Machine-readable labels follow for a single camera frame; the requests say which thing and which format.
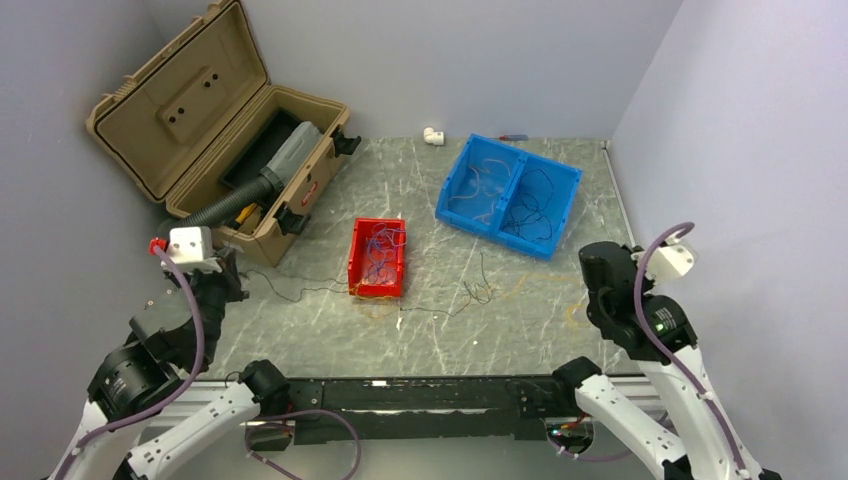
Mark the white pipe elbow fitting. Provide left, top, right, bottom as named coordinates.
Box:
left=422, top=127, right=445, bottom=146

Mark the blue divided plastic bin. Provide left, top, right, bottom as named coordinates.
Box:
left=434, top=134, right=582, bottom=260

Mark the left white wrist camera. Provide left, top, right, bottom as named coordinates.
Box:
left=148, top=226, right=223, bottom=273

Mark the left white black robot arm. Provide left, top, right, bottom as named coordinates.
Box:
left=50, top=247, right=292, bottom=479

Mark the black corrugated hose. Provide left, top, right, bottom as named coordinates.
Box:
left=173, top=175, right=279, bottom=230

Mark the grey canister in toolbox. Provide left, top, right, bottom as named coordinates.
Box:
left=260, top=121, right=323, bottom=193

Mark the small red blue screwdriver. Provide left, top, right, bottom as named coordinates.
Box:
left=496, top=134, right=529, bottom=142

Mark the red plastic bin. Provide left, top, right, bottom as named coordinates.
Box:
left=347, top=217, right=407, bottom=298

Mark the black aluminium base frame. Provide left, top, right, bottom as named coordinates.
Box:
left=274, top=375, right=595, bottom=445

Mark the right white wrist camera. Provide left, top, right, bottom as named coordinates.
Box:
left=644, top=240, right=697, bottom=285

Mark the tan open toolbox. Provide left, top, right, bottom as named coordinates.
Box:
left=86, top=1, right=360, bottom=266

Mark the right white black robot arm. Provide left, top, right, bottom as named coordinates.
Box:
left=550, top=238, right=780, bottom=479

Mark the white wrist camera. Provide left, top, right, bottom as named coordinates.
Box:
left=148, top=226, right=223, bottom=273
left=644, top=240, right=697, bottom=285

